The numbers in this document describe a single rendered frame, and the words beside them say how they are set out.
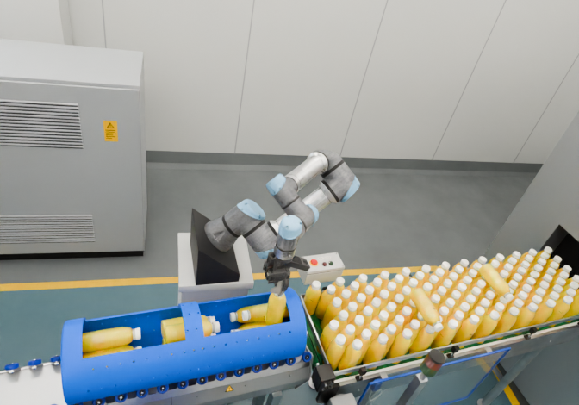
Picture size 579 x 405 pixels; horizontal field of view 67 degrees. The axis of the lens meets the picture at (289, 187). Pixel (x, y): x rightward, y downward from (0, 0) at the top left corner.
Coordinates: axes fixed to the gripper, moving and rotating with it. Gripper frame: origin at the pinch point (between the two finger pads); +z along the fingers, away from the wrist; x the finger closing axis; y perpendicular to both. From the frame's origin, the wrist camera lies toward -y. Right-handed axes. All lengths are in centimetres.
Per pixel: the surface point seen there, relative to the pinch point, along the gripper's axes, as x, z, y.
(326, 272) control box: -25, 26, -37
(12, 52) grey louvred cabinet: -185, -11, 109
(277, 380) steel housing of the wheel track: 12.3, 47.0, -3.4
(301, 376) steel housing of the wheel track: 13, 48, -15
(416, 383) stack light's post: 36, 26, -52
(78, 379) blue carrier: 11, 17, 71
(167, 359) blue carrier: 10.7, 16.5, 42.5
